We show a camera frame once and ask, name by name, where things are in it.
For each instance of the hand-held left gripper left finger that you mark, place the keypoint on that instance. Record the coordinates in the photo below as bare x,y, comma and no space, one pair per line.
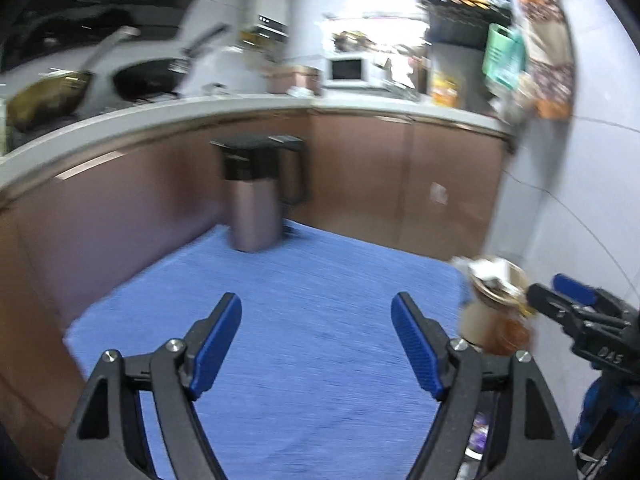
217,345

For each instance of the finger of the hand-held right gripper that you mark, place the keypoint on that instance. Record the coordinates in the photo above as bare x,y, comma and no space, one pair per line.
547,302
575,286

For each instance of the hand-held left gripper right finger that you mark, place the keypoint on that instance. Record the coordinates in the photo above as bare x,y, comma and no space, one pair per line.
417,345

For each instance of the blue terry towel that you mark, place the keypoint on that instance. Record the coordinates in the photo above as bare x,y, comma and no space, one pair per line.
310,310

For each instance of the purple packet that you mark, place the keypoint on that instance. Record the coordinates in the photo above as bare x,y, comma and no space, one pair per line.
481,432

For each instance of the brown electric kettle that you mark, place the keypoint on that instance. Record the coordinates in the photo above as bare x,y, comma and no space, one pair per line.
250,210

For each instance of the grey kitchen countertop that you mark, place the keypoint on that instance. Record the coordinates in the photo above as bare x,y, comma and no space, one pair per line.
150,122

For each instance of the yellow packet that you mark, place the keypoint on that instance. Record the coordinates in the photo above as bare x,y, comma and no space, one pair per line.
444,90

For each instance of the green plastic basket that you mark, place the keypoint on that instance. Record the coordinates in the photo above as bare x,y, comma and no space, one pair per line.
502,57

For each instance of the black frying pan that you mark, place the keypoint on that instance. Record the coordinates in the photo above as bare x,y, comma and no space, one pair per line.
147,80

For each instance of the brown box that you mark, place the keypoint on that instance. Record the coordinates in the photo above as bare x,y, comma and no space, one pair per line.
295,80

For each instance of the white microwave oven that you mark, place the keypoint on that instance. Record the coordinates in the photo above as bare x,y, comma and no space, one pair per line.
346,70

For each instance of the golden wok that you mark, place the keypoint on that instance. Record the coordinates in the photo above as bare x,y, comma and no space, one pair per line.
47,97

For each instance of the black wall rack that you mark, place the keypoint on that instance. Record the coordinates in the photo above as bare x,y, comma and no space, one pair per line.
465,5

